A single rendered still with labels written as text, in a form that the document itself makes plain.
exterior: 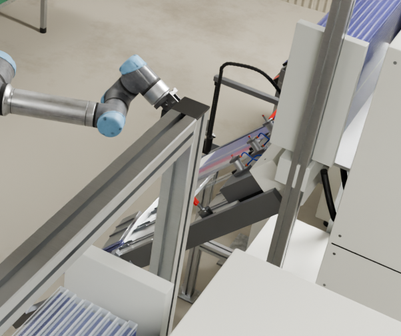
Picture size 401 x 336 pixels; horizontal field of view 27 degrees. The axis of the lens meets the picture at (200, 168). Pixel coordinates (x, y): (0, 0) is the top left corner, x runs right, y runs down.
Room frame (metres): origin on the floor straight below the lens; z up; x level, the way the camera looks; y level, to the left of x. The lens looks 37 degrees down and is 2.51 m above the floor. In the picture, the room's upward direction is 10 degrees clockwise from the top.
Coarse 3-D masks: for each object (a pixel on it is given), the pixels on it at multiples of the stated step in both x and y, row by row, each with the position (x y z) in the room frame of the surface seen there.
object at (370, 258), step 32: (384, 64) 1.58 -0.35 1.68; (384, 96) 1.58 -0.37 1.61; (384, 128) 1.57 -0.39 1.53; (384, 160) 1.56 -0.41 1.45; (352, 192) 1.58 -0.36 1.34; (384, 192) 1.55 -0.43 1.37; (352, 224) 1.57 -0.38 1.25; (384, 224) 1.54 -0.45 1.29; (352, 256) 1.56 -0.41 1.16; (384, 256) 1.53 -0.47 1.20; (352, 288) 1.55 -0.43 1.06; (384, 288) 1.53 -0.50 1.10
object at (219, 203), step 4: (220, 192) 1.92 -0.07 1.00; (216, 196) 1.90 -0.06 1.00; (220, 196) 1.88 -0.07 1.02; (212, 200) 1.88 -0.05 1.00; (216, 200) 1.86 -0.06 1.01; (220, 200) 1.84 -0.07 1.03; (224, 200) 1.82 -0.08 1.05; (212, 204) 1.85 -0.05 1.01; (216, 204) 1.82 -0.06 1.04; (220, 204) 1.81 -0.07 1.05; (224, 204) 1.78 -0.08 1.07; (228, 204) 1.77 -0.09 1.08; (232, 204) 1.75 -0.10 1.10; (212, 208) 1.81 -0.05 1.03; (216, 208) 1.79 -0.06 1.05; (220, 208) 1.77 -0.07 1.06; (224, 208) 1.75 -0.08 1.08; (196, 220) 1.78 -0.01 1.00
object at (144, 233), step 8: (208, 176) 2.17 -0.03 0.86; (200, 184) 2.13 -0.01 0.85; (152, 216) 2.07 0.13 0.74; (144, 224) 2.02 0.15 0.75; (152, 224) 1.98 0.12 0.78; (136, 232) 1.99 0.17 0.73; (144, 232) 1.94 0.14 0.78; (152, 232) 1.88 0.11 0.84; (128, 240) 1.95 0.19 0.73; (136, 240) 1.90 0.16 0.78; (144, 240) 1.86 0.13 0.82; (120, 248) 1.89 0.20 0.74; (128, 248) 1.86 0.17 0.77
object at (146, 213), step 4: (156, 200) 2.16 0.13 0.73; (152, 204) 2.13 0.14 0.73; (156, 204) 2.15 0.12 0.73; (148, 208) 2.11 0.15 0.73; (152, 208) 2.12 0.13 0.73; (144, 212) 2.09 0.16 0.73; (148, 212) 2.10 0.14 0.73; (140, 216) 2.07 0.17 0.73; (144, 216) 2.07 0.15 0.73; (148, 216) 2.08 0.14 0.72; (140, 220) 2.05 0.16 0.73; (144, 220) 2.06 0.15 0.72; (136, 224) 2.03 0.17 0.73; (140, 224) 2.04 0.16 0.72; (132, 228) 2.00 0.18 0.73; (136, 228) 2.01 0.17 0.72; (132, 232) 1.99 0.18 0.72; (128, 236) 1.97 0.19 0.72; (124, 240) 1.95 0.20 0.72
